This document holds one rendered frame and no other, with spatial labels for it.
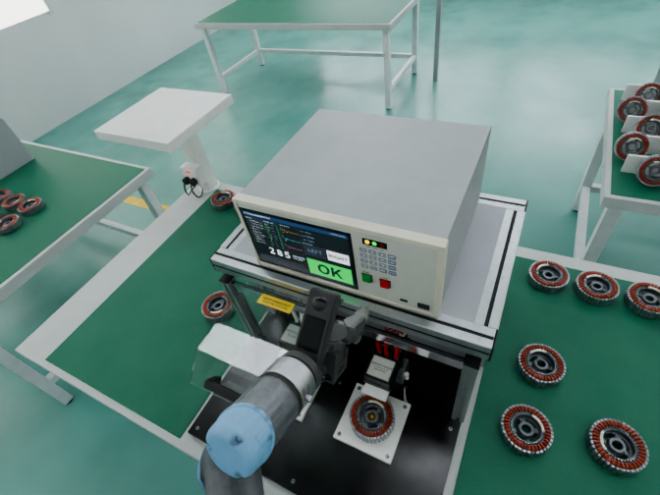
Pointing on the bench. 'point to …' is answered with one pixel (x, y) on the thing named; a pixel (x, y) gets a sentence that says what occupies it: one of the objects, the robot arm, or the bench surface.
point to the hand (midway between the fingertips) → (352, 303)
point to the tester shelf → (496, 266)
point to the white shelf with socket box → (171, 129)
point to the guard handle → (221, 389)
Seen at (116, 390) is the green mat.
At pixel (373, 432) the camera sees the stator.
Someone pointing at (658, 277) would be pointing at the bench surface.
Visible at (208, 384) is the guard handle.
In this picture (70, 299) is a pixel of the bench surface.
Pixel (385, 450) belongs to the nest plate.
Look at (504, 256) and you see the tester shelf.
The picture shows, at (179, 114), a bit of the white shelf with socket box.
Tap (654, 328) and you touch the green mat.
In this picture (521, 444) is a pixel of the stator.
